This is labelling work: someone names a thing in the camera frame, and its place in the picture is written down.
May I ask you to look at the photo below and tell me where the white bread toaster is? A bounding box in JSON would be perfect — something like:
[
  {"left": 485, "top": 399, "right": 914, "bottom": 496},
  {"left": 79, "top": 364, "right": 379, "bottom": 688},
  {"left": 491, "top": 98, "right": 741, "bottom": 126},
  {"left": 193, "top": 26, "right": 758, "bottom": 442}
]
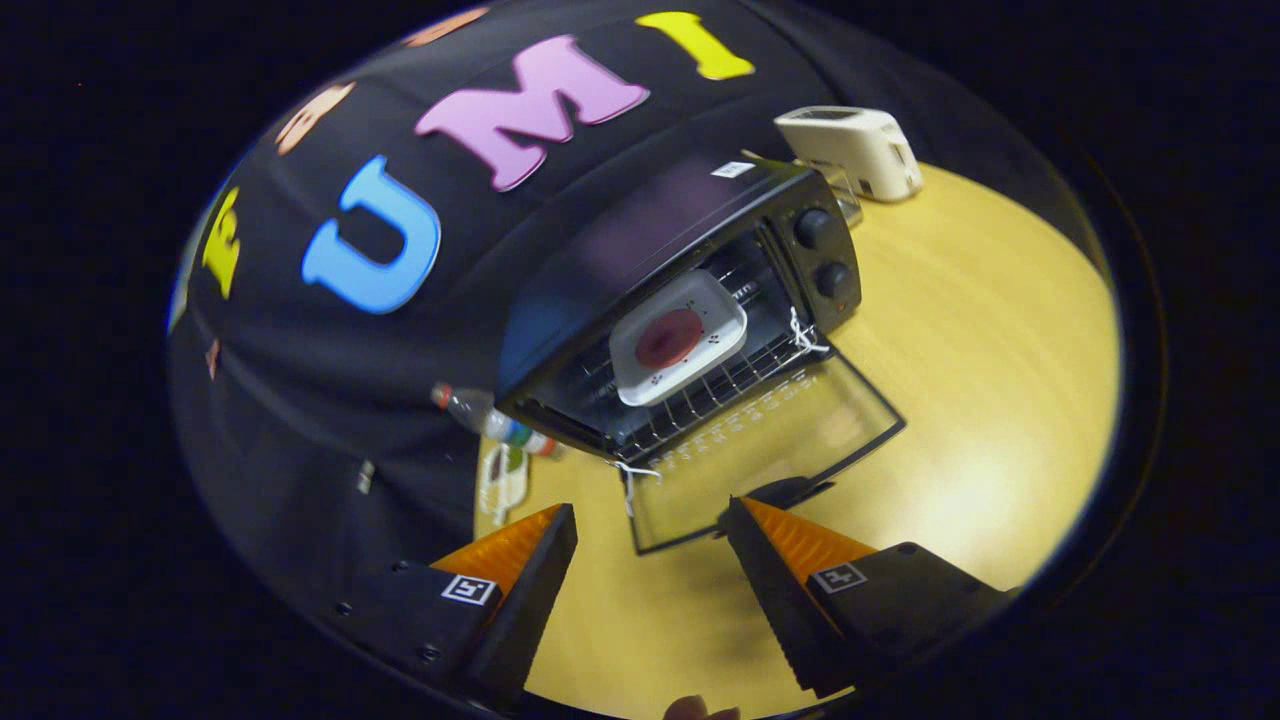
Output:
[{"left": 774, "top": 105, "right": 924, "bottom": 203}]

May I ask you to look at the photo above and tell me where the pink round meat slice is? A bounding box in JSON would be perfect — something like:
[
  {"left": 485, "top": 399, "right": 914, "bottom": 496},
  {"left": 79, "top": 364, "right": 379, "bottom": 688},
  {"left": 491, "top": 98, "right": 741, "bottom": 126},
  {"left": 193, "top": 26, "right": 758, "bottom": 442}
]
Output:
[{"left": 634, "top": 308, "right": 704, "bottom": 370}]

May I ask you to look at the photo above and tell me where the small divided snack dish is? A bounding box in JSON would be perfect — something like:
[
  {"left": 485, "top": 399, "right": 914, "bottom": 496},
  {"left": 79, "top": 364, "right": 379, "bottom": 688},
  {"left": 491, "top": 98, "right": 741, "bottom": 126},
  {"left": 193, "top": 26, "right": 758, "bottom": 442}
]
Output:
[{"left": 478, "top": 443, "right": 531, "bottom": 528}]

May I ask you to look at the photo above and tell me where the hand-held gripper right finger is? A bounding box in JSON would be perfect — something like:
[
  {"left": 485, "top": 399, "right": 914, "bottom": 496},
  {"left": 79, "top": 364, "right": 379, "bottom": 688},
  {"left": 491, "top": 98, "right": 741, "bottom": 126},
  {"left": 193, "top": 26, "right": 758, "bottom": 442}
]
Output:
[{"left": 725, "top": 495, "right": 1011, "bottom": 699}]

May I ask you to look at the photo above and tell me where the wire mesh basket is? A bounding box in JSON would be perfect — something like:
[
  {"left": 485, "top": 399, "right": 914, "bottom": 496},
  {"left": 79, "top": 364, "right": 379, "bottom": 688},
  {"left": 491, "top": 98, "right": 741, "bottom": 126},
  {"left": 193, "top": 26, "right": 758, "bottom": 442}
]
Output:
[{"left": 815, "top": 160, "right": 863, "bottom": 229}]

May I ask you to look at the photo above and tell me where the black toaster oven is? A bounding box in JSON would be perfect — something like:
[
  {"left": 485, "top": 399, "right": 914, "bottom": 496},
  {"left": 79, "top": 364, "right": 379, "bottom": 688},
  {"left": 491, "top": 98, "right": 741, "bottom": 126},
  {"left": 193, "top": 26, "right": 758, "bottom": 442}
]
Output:
[{"left": 495, "top": 155, "right": 908, "bottom": 556}]

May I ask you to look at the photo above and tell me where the white square plate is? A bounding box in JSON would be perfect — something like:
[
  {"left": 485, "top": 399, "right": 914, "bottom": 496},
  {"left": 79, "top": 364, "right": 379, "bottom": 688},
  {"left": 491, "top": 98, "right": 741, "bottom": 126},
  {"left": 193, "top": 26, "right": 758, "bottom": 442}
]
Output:
[{"left": 608, "top": 270, "right": 749, "bottom": 408}]

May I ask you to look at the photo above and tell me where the black backdrop cloth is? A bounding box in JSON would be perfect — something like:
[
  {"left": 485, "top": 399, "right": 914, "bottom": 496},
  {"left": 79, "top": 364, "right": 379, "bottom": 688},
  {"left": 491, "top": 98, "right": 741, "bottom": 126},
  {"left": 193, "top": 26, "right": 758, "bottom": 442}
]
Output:
[{"left": 165, "top": 0, "right": 1111, "bottom": 641}]

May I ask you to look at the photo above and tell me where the clear plastic bottle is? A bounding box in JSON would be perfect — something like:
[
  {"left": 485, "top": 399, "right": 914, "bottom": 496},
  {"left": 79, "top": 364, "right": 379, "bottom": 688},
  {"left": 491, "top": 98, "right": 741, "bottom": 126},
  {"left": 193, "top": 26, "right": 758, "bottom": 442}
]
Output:
[{"left": 431, "top": 383, "right": 563, "bottom": 459}]

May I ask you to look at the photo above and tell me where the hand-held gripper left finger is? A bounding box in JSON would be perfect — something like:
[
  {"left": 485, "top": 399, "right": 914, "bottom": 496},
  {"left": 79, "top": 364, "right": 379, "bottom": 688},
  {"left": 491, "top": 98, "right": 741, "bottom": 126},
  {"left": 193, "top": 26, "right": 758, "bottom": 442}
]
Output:
[{"left": 335, "top": 503, "right": 579, "bottom": 713}]

